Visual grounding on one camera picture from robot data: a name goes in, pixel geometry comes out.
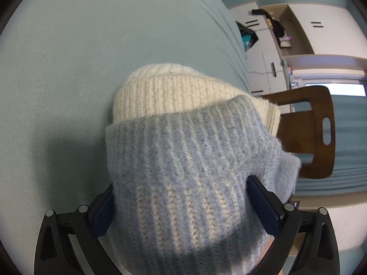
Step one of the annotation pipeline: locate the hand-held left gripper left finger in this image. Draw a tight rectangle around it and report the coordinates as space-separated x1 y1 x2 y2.
34 183 127 275

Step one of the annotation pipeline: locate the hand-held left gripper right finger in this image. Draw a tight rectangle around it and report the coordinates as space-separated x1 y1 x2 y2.
247 175 341 275

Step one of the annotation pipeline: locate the cream and blue knit sweater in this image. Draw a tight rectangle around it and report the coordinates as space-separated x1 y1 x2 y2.
105 62 302 275

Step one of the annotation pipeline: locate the brown wooden chair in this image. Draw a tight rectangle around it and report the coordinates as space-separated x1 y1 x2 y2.
258 85 336 179

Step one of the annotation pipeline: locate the teal curtain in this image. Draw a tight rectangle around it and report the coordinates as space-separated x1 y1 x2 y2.
294 95 367 198

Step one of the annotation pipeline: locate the window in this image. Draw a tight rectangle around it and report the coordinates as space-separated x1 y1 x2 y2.
289 79 367 97

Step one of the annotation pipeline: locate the bed with blue sheet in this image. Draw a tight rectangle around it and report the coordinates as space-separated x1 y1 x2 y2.
0 0 254 272

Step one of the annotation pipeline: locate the white cabinet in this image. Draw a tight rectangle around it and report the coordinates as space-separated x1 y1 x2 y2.
228 0 367 112

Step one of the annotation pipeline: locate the black and teal bag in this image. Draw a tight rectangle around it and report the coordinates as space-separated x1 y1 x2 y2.
236 21 259 52

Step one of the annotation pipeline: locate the black garment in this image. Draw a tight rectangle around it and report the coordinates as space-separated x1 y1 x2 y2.
265 13 285 36

